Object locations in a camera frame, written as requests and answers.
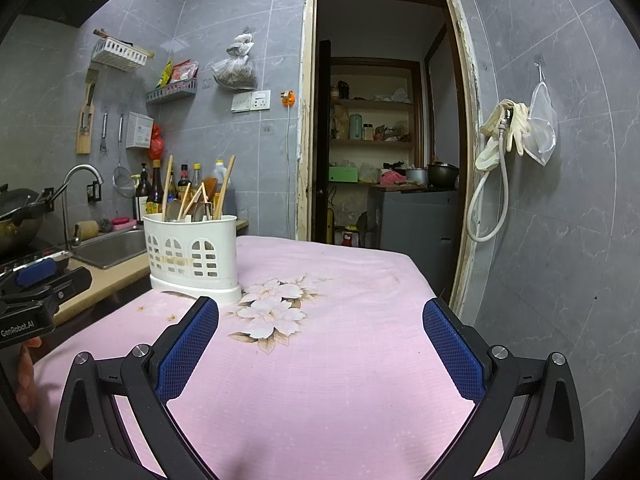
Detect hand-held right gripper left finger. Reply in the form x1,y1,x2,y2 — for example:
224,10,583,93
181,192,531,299
52,296,221,480

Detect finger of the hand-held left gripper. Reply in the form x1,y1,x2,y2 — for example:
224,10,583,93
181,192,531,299
0,266,95,307
14,257,59,287

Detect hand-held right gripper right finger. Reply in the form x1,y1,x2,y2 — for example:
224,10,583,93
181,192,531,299
422,297,586,480

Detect white plastic utensil holder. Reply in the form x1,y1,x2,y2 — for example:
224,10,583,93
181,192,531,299
142,212,243,305

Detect person's left hand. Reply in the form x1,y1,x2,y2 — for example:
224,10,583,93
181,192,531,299
15,337,46,411

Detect black wok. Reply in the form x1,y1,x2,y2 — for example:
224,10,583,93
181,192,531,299
0,184,54,257

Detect stainless steel sink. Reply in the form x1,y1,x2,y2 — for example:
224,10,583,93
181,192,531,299
72,227,149,270

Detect metal faucet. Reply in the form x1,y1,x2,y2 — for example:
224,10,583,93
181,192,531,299
60,163,105,249

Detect hanging mesh strainer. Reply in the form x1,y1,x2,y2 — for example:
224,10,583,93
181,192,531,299
112,113,136,199

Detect row of sauce bottles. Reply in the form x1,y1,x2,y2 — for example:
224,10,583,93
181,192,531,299
132,159,212,221

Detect pink floral tablecloth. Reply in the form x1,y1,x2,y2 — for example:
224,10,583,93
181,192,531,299
32,234,506,480

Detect grey cabinet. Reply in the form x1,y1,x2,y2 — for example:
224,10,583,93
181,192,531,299
366,184,459,282

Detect wooden knife rack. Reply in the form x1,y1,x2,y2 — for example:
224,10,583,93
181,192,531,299
75,67,100,155

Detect red plastic bag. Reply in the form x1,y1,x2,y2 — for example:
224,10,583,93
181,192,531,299
148,123,166,162

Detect dark oil jug yellow cap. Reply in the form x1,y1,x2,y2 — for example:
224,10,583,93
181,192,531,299
209,159,239,216

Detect dark cooking pot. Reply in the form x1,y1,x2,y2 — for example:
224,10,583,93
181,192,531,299
425,161,460,190

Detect cream rubber gloves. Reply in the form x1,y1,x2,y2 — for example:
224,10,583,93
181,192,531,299
474,98,531,171

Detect white mesh bag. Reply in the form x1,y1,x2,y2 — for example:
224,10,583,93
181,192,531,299
522,62,559,167

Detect seasoning packets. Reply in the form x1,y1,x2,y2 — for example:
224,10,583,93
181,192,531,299
157,58,200,86

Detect wooden storage shelf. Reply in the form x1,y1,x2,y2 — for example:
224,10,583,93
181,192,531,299
329,57,427,187

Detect clear bag of dried goods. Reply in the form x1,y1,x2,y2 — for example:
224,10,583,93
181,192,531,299
210,29,259,91

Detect white wall box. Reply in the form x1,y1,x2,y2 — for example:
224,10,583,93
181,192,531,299
124,111,155,150

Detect white shower hose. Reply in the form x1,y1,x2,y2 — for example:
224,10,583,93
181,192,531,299
466,109,516,244

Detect grey wall shelf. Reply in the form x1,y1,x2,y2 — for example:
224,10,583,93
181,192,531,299
145,78,200,105

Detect white wall basket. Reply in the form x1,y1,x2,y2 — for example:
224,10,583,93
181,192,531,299
91,29,155,72

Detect worn door frame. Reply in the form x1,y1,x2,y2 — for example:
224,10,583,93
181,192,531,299
294,0,484,312

